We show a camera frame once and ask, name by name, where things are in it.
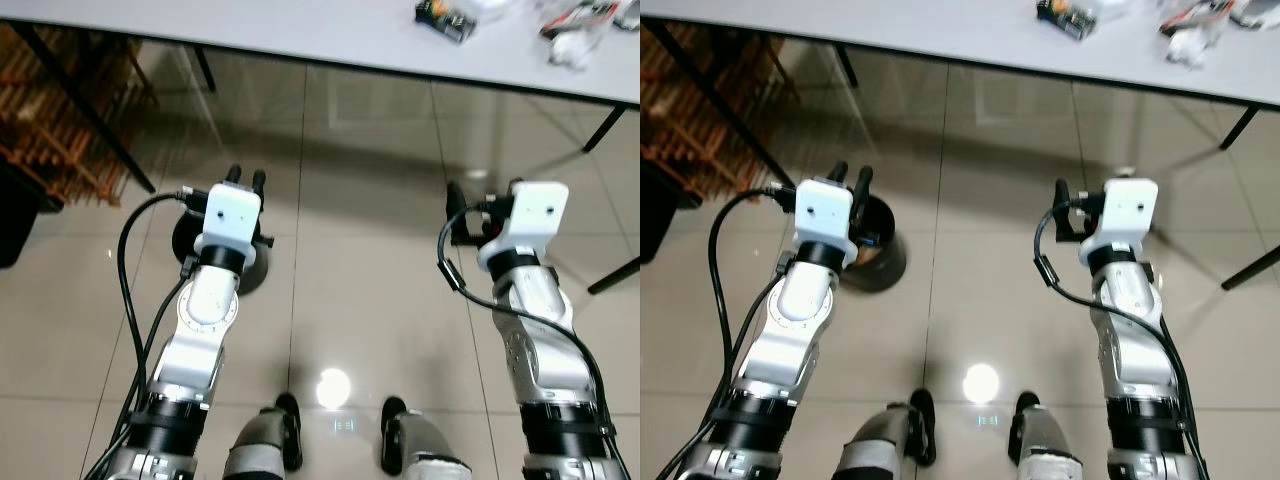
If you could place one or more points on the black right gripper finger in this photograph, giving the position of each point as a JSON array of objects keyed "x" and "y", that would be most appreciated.
[
  {"x": 1063, "y": 195},
  {"x": 456, "y": 198}
]

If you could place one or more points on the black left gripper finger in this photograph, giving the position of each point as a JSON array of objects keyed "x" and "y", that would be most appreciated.
[
  {"x": 235, "y": 176},
  {"x": 863, "y": 183},
  {"x": 260, "y": 183},
  {"x": 837, "y": 173}
]

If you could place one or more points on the black snack packet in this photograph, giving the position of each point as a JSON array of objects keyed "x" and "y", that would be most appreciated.
[
  {"x": 1066, "y": 18},
  {"x": 447, "y": 20}
]

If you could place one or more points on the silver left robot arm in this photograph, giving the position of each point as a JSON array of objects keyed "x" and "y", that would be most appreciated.
[
  {"x": 195, "y": 340},
  {"x": 790, "y": 340}
]

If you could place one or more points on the black round rubbish bin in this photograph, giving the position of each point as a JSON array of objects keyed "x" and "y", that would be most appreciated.
[
  {"x": 885, "y": 260},
  {"x": 250, "y": 280}
]

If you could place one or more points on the black table leg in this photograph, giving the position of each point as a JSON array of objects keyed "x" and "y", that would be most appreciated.
[
  {"x": 715, "y": 110},
  {"x": 90, "y": 110},
  {"x": 203, "y": 70},
  {"x": 603, "y": 130},
  {"x": 1238, "y": 130},
  {"x": 847, "y": 67}
]

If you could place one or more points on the black metal bar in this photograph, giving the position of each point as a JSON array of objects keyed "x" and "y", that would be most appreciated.
[
  {"x": 615, "y": 276},
  {"x": 1250, "y": 268}
]

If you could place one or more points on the brown wooden rack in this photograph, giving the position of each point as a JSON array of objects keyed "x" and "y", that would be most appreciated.
[
  {"x": 40, "y": 120},
  {"x": 690, "y": 130}
]

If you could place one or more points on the black container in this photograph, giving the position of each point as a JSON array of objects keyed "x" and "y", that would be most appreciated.
[
  {"x": 20, "y": 215},
  {"x": 660, "y": 215}
]

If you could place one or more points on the robot left leg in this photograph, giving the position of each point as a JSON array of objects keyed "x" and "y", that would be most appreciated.
[
  {"x": 885, "y": 445},
  {"x": 260, "y": 440}
]

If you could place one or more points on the robot leg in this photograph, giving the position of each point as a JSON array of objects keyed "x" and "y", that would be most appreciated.
[
  {"x": 1045, "y": 445},
  {"x": 420, "y": 445},
  {"x": 260, "y": 440},
  {"x": 885, "y": 445}
]

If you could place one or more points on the red black wrapper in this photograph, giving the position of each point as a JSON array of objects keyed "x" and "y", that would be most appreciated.
[
  {"x": 1195, "y": 17},
  {"x": 580, "y": 18}
]

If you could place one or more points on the robot right leg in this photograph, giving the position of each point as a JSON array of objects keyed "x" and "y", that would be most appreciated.
[
  {"x": 420, "y": 445},
  {"x": 1045, "y": 445}
]

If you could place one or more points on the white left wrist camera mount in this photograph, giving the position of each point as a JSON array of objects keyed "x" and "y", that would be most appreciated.
[
  {"x": 230, "y": 215},
  {"x": 825, "y": 220}
]

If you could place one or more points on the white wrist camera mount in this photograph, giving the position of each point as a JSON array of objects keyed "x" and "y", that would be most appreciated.
[
  {"x": 1125, "y": 215},
  {"x": 530, "y": 220},
  {"x": 825, "y": 220},
  {"x": 230, "y": 215}
]

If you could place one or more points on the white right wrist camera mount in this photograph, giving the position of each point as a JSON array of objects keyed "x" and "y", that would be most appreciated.
[
  {"x": 530, "y": 220},
  {"x": 1125, "y": 215}
]

